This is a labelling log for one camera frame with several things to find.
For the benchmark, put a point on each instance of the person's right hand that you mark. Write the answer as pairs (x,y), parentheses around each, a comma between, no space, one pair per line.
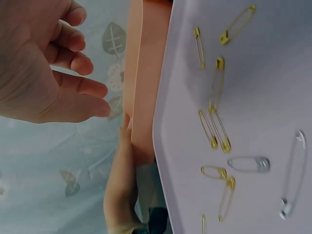
(26,73)

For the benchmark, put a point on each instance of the person's left hand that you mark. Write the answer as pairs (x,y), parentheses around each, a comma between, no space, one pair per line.
(119,190)

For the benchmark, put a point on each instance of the peach paper sheet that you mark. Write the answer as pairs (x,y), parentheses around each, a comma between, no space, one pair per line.
(146,73)

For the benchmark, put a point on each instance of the black wrist band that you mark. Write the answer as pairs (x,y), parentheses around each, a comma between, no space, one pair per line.
(157,219)

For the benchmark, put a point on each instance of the small silver safety pin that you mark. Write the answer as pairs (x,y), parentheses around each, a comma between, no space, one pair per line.
(262,165)

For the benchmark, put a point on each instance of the group of gold safety pins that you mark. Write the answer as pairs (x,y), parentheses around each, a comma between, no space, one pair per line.
(220,64)

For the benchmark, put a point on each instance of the large silver safety pin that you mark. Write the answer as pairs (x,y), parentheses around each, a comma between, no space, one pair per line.
(285,210)

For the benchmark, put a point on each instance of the white plastic tray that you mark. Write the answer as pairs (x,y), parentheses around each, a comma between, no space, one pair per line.
(263,97)

